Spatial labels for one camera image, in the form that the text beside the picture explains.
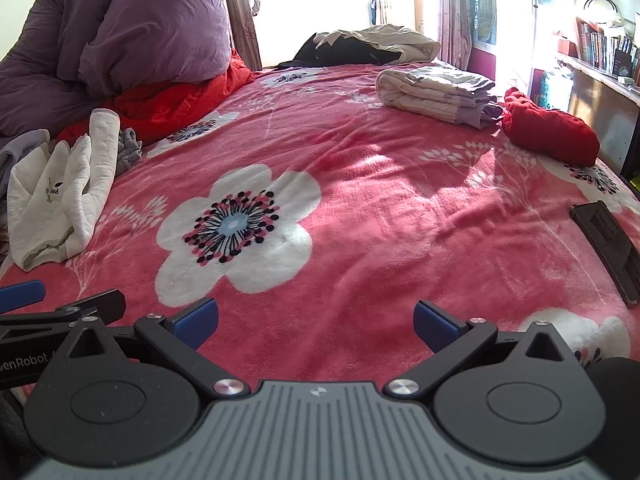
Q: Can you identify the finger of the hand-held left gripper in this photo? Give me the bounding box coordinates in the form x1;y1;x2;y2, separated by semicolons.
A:
0;280;46;313
0;289;126;345

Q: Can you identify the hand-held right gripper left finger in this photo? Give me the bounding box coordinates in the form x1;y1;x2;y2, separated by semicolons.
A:
65;297;251;401

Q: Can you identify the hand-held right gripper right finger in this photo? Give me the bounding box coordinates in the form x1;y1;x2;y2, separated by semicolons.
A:
384;300;568;402

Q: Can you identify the white quilted garment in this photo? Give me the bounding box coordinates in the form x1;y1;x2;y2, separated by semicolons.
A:
7;108;121;271

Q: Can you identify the lavender cloth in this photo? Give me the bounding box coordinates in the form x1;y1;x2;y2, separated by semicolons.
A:
0;129;51;196

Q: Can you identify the pink floral blanket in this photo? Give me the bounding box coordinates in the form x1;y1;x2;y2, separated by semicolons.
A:
0;60;640;396

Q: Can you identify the black flat device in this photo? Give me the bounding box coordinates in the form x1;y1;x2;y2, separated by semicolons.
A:
569;201;640;307

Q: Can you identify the red quilt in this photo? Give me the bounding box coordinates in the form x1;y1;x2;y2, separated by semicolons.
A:
55;49;256;146

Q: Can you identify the red knit sweater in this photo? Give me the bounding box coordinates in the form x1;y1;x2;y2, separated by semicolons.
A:
501;87;600;166

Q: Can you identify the purple duvet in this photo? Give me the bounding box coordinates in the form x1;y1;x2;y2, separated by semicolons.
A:
0;0;236;138

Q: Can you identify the wooden shelf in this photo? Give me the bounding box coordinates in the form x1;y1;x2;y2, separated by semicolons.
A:
555;52;640;176

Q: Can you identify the beige garment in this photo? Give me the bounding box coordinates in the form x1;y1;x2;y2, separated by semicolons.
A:
314;24;441;65

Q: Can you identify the brown patterned curtain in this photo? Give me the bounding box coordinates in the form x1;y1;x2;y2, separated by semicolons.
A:
217;0;263;71

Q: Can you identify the pink patterned curtain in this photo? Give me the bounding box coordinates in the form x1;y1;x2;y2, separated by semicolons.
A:
432;0;473;68

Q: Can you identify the row of books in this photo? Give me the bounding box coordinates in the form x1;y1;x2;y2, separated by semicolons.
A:
575;17;640;81

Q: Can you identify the blue wall poster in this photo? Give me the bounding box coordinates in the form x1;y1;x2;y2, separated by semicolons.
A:
465;0;498;48

